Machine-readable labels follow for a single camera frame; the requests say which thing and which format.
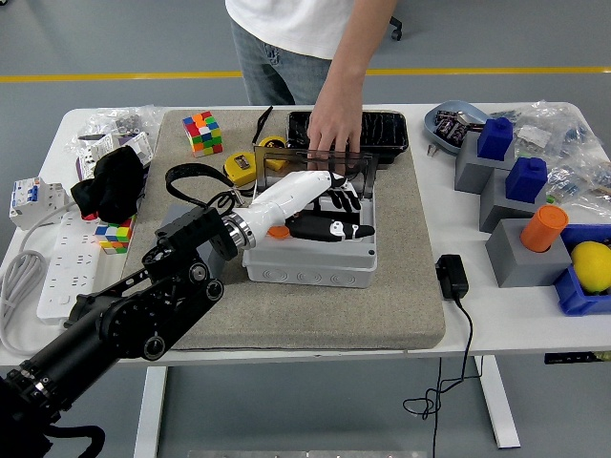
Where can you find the white table leg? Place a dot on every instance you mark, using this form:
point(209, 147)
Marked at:
point(150, 410)
point(499, 405)

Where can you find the grey electrical junction box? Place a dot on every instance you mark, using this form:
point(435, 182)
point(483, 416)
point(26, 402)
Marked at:
point(310, 267)

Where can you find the blue plastic block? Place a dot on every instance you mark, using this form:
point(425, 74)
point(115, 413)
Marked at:
point(525, 183)
point(495, 140)

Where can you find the clear bags of screws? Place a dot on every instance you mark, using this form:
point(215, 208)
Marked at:
point(114, 119)

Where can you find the black power adapter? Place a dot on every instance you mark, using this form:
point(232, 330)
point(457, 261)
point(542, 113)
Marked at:
point(452, 276)

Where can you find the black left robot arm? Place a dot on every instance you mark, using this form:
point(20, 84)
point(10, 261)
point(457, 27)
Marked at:
point(143, 310)

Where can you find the yellow lemon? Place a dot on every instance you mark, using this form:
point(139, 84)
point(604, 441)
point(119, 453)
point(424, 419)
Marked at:
point(592, 267)

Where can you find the white purple device package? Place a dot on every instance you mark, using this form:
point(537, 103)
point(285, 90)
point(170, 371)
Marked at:
point(114, 143)

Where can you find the black table control panel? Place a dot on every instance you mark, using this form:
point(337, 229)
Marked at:
point(568, 358)

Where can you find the large colourful puzzle cube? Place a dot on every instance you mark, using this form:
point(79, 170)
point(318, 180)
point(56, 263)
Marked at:
point(204, 134)

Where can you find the grey block holder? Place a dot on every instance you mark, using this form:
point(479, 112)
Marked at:
point(496, 210)
point(470, 172)

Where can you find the purple printed packet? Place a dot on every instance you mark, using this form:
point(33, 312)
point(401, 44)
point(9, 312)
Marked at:
point(445, 115)
point(451, 131)

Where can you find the white circuit breaker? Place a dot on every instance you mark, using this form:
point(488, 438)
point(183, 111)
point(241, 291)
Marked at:
point(33, 200)

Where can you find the person's left forearm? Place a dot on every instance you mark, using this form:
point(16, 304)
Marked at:
point(355, 52)

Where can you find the small colourful puzzle cube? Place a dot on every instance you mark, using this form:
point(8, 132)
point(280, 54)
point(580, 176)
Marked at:
point(114, 236)

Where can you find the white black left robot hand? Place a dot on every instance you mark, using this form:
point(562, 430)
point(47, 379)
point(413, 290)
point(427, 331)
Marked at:
point(286, 200)

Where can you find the smoky transparent box lid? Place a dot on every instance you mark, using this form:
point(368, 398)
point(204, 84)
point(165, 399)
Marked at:
point(367, 176)

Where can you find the blue storage bin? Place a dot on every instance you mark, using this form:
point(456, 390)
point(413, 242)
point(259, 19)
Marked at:
point(573, 296)

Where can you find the grey block with round hole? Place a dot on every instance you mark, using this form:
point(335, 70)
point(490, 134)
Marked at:
point(520, 267)
point(216, 262)

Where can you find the black plastic tray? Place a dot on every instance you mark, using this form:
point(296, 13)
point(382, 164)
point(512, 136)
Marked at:
point(382, 131)

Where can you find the person's left hand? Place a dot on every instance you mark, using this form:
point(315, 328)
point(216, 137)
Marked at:
point(336, 124)

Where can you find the grey-brown mat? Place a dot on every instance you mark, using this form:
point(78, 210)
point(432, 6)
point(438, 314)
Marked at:
point(310, 315)

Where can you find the yellow tape measure black label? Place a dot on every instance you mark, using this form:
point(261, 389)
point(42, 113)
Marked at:
point(240, 168)

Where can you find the pale blue dish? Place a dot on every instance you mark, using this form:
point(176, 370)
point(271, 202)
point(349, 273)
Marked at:
point(432, 129)

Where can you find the white power strip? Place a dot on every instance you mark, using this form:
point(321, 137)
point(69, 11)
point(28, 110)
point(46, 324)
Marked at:
point(67, 272)

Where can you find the yellow tape measure marked 5m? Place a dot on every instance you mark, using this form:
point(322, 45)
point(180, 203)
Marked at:
point(274, 162)

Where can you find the black cloth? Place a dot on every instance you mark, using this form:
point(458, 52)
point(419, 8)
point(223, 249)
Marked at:
point(112, 183)

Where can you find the clear bags of small parts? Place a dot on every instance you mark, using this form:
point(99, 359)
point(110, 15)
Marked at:
point(563, 138)

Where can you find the person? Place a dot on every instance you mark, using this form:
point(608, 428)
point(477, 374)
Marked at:
point(286, 28)

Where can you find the orange cylinder battery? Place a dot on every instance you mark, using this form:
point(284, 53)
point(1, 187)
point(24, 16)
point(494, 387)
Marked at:
point(544, 229)
point(278, 232)

